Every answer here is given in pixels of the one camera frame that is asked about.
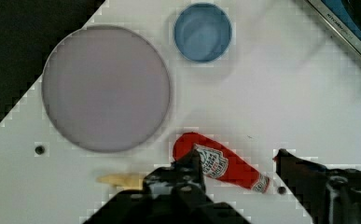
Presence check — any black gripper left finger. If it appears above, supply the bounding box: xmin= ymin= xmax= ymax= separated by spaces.
xmin=83 ymin=150 xmax=250 ymax=224

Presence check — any silver toaster oven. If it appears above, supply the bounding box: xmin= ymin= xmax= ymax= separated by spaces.
xmin=303 ymin=0 xmax=361 ymax=60

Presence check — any red plush ketchup bottle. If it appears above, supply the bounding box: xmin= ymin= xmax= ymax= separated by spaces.
xmin=173 ymin=133 xmax=271 ymax=193

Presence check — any yellow plush banana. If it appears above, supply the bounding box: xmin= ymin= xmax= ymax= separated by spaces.
xmin=97 ymin=174 xmax=144 ymax=190

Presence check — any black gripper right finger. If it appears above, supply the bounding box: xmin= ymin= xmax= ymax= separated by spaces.
xmin=273 ymin=148 xmax=361 ymax=224

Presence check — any grey round plate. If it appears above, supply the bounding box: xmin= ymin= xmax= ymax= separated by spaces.
xmin=42 ymin=26 xmax=171 ymax=153

